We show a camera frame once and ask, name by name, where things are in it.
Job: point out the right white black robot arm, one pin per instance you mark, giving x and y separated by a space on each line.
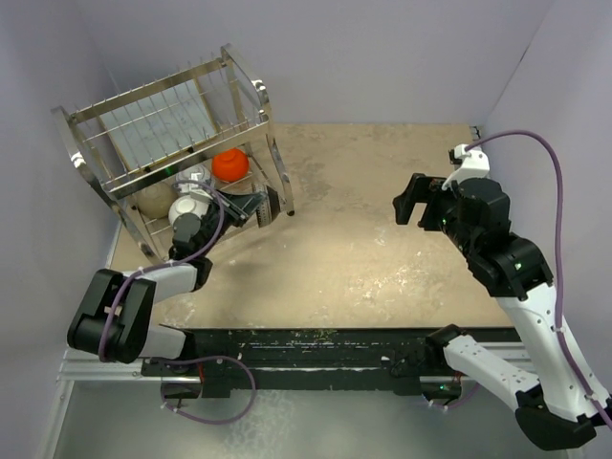
558 405

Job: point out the aluminium extrusion rail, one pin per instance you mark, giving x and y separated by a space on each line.
81 367

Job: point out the white bowl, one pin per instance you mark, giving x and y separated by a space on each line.
187 204

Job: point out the brown rimmed beige bowl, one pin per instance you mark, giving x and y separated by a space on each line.
270 208

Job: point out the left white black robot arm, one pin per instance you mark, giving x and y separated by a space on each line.
113 318

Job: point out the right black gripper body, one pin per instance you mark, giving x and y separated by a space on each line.
449 222

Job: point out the olive beige bowl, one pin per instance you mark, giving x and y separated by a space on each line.
155 201

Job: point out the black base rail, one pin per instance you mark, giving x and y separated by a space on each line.
397 360

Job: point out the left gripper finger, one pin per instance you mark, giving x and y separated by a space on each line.
250 201
238 213

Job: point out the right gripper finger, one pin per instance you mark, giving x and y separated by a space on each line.
416 192
431 217

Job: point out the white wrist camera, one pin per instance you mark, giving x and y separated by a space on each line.
468 164
192 187

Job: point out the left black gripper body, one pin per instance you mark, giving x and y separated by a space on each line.
212 222

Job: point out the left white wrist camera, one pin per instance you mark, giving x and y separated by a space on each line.
192 187

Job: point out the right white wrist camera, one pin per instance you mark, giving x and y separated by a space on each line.
468 164

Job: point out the orange plastic bowl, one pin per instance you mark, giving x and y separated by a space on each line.
231 165

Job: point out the blue floral ceramic bowl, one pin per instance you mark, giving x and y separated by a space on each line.
198 173

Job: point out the white framed board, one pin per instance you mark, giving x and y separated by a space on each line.
158 127

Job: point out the steel wire dish rack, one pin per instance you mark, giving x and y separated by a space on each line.
240 106

